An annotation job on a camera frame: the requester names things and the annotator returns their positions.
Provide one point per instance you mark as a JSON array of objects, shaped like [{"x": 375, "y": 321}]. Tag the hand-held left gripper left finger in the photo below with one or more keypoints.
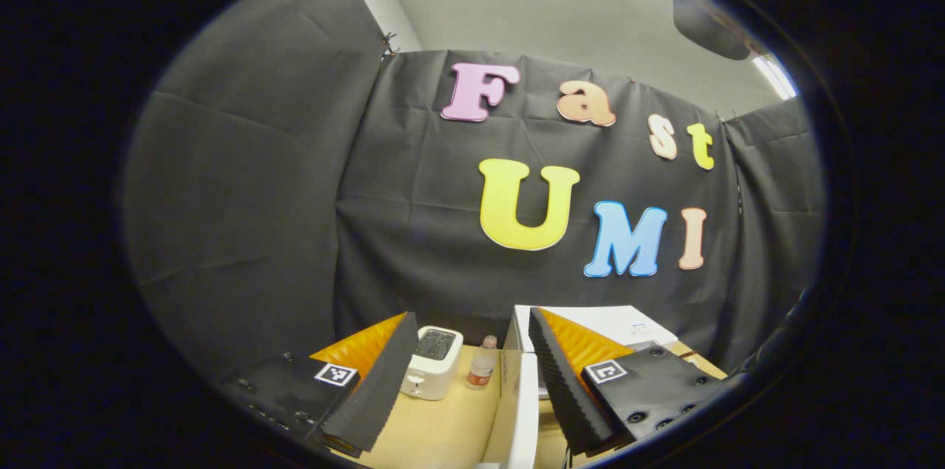
[{"x": 376, "y": 388}]

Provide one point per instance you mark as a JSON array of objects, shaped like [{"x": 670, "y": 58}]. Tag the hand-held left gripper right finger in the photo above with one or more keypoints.
[{"x": 561, "y": 388}]

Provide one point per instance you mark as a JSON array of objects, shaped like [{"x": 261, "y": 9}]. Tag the white microwave oven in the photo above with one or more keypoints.
[{"x": 520, "y": 395}]

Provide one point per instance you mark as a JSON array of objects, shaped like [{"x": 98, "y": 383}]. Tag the white toaster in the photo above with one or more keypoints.
[{"x": 432, "y": 369}]

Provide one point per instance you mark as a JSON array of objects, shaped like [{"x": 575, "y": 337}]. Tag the clear water bottle red label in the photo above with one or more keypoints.
[{"x": 482, "y": 369}]

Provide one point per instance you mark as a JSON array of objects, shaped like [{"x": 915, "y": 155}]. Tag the black backdrop cloth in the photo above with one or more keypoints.
[{"x": 258, "y": 196}]

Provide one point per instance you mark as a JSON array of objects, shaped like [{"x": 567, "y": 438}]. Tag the small ceiling light panel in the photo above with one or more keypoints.
[{"x": 775, "y": 76}]

